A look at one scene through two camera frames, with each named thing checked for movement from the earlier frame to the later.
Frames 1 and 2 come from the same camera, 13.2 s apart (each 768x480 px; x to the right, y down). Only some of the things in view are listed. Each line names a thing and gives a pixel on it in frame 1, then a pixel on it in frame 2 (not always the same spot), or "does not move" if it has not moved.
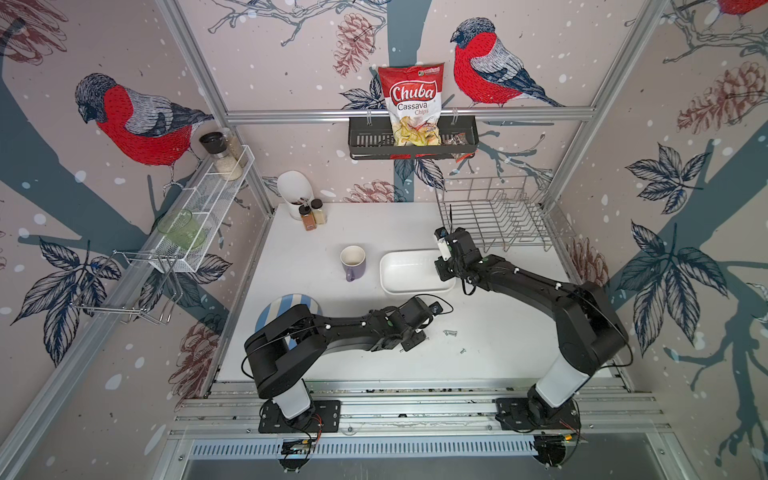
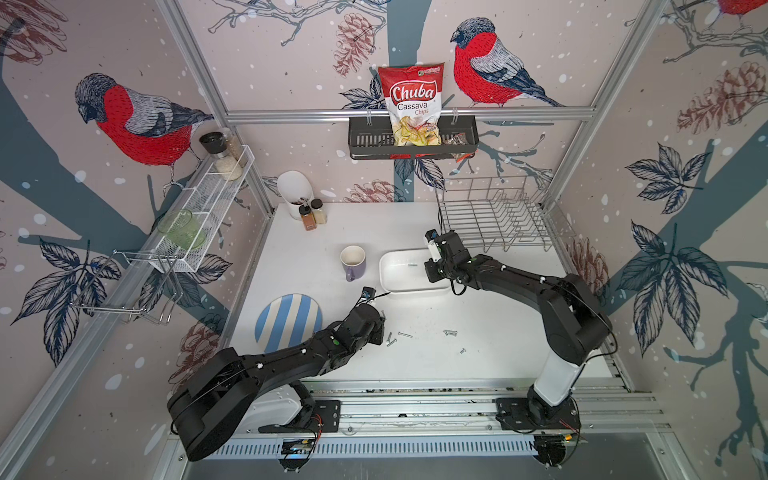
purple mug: (353, 259) does not move
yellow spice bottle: (319, 212) does not move
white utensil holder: (297, 189) does not move
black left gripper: (421, 337) → (379, 327)
